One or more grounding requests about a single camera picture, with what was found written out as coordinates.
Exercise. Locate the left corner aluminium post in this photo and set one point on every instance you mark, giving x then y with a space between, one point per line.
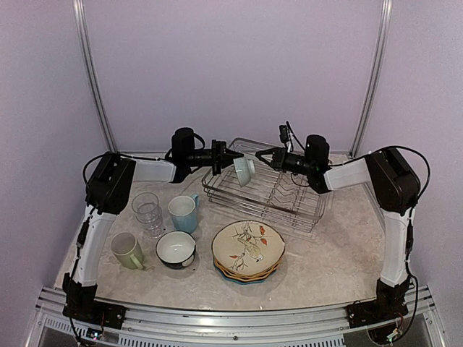
85 46

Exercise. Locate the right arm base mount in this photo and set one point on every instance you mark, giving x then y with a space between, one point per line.
360 314

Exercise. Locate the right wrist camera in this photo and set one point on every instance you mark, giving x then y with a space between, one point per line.
285 137

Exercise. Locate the aluminium front rail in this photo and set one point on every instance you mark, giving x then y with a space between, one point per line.
146 325

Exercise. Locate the beige plate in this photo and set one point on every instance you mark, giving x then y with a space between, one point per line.
253 242

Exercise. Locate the clear glass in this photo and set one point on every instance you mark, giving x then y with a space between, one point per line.
146 207
151 222

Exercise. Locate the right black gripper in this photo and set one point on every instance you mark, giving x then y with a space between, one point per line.
279 158

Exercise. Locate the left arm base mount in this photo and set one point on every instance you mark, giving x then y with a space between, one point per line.
100 313

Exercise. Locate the blue dotted plate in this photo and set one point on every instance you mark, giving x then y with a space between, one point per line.
236 279

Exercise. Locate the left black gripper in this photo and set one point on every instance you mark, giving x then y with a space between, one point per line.
225 154

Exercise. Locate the light blue faceted cup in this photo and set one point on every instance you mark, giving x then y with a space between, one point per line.
184 212

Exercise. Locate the green mug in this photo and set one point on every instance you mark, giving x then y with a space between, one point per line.
126 248

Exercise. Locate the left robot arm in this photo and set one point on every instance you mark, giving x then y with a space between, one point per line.
107 194

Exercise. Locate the right corner aluminium post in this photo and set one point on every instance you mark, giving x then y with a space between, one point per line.
375 72

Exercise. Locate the dark blue bowl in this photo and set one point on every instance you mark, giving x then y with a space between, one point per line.
176 249

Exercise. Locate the metal wire dish rack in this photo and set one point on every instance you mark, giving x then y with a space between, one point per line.
276 198

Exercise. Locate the corner aluminium post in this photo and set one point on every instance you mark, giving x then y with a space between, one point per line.
375 72
85 46

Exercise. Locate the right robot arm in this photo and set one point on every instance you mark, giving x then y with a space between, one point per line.
397 190

